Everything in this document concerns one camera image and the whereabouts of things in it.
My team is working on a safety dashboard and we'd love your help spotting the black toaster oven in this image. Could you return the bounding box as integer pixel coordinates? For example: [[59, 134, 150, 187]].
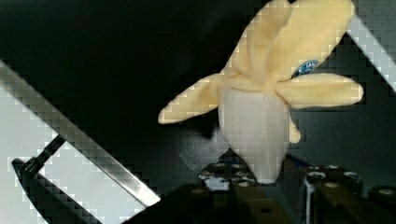
[[0, 0, 396, 224]]

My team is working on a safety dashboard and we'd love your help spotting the yellow peeled banana plush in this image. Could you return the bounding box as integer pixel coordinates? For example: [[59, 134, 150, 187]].
[[158, 0, 363, 184]]

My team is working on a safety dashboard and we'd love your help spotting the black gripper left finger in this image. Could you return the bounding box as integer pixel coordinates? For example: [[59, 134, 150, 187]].
[[122, 148, 293, 224]]

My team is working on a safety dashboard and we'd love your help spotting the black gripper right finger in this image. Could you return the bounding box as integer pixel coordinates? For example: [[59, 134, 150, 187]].
[[284, 155, 396, 224]]

